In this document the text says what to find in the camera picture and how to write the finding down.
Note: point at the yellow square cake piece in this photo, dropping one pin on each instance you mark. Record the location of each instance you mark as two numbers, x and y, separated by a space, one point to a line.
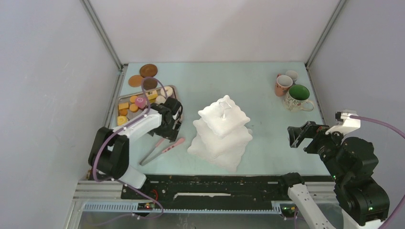
123 106

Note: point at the small white cup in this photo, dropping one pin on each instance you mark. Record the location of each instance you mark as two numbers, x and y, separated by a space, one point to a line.
292 74

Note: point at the yellow swirl roll cake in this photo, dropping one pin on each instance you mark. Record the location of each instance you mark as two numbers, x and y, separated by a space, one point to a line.
121 120

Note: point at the metal serving tray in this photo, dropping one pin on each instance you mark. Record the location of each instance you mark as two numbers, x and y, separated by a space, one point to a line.
133 110

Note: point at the dark brown round coaster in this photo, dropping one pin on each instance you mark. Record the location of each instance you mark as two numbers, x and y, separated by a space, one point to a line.
148 70

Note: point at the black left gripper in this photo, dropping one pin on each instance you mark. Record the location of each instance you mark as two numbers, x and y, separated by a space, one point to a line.
170 134

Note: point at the pink mug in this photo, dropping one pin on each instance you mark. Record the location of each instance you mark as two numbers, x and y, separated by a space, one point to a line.
283 83

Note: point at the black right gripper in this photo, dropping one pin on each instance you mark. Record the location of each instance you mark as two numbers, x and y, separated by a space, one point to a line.
296 133

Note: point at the green-inside floral mug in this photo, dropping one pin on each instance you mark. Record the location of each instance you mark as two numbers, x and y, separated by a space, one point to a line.
297 99

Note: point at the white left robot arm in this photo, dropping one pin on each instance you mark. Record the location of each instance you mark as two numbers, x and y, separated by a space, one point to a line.
110 149

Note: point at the pink-tipped metal tongs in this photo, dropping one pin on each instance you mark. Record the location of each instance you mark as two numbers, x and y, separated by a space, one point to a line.
156 152

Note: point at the light brown round coaster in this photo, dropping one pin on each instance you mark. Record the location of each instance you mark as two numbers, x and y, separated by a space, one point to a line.
135 81

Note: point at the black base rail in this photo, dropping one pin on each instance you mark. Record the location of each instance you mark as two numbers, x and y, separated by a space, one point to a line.
234 193

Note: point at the white frosted donut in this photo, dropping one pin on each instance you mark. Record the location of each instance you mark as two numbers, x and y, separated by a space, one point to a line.
166 91

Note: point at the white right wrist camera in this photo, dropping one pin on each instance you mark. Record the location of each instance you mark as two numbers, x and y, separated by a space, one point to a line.
345 124

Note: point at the darkest brown round coaster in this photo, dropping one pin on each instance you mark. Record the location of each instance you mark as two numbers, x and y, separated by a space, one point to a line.
150 83

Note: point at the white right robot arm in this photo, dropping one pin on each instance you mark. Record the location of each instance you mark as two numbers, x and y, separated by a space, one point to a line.
351 162

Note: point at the white three-tier cake stand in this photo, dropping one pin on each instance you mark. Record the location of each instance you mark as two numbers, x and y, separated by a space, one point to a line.
221 135

